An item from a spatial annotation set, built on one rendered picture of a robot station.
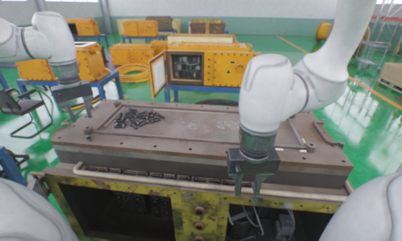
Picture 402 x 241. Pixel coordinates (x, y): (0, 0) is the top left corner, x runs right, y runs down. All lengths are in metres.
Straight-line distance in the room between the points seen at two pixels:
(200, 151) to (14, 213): 0.65
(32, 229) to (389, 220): 0.35
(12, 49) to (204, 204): 0.87
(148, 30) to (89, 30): 2.90
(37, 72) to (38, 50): 3.97
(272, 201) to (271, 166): 0.36
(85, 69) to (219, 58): 2.40
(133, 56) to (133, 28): 2.95
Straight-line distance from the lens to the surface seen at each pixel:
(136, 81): 5.83
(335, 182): 0.99
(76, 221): 1.37
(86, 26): 11.16
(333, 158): 0.95
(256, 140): 0.46
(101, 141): 0.98
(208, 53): 3.34
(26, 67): 4.91
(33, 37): 0.83
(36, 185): 1.15
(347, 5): 0.42
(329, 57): 0.49
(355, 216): 0.29
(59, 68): 0.84
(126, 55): 7.28
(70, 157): 1.11
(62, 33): 0.82
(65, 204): 1.27
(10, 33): 0.84
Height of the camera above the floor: 1.89
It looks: 30 degrees down
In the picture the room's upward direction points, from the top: straight up
